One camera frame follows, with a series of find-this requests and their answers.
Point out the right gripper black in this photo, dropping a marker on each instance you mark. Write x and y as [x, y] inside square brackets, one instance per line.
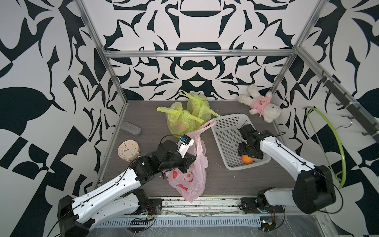
[240, 148]

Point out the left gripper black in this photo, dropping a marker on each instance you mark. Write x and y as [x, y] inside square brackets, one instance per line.
[186, 161]

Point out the orange peach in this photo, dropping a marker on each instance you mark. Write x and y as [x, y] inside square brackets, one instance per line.
[247, 160]

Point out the pink plastic bag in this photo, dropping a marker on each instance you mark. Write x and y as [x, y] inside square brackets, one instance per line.
[191, 185]

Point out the white plastic basket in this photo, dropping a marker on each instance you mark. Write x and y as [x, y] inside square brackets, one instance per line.
[227, 137]

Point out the green plastic bag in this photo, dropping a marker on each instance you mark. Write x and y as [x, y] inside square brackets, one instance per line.
[198, 106]
[180, 121]

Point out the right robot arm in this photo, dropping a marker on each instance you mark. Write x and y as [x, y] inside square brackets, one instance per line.
[314, 188]

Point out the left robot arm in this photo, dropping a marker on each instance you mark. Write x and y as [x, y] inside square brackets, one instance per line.
[123, 194]

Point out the white plush bunny pink shirt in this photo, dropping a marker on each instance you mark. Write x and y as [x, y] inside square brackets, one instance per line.
[259, 104]

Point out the small round clock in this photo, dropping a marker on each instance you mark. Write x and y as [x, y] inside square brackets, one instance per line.
[128, 150]

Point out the grey oval stone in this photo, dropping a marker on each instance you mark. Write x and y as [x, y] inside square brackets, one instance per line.
[130, 128]

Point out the green hoop hanger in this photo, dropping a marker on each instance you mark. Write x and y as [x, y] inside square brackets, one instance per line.
[330, 142]

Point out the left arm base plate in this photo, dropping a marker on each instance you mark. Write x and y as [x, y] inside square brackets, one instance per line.
[154, 206]

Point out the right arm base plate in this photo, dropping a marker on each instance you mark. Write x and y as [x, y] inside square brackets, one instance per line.
[259, 205]

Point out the black wall hook rack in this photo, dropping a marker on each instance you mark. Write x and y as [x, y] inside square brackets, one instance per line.
[355, 108]

